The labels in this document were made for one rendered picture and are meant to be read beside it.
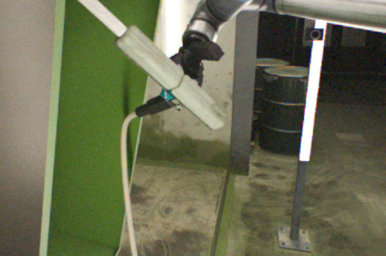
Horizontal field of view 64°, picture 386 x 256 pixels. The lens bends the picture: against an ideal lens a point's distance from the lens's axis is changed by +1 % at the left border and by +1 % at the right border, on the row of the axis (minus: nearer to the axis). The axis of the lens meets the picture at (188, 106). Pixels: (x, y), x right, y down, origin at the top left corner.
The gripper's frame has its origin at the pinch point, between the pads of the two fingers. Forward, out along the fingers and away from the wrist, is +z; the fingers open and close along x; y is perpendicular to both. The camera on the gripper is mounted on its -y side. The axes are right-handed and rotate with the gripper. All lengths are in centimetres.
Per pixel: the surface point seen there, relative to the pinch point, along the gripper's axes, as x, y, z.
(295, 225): -155, 61, -35
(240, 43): -83, 86, -157
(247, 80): -109, 94, -141
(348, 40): -415, 149, -556
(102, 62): 9, 46, -26
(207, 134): -126, 143, -106
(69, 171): -13, 80, 4
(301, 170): -126, 44, -58
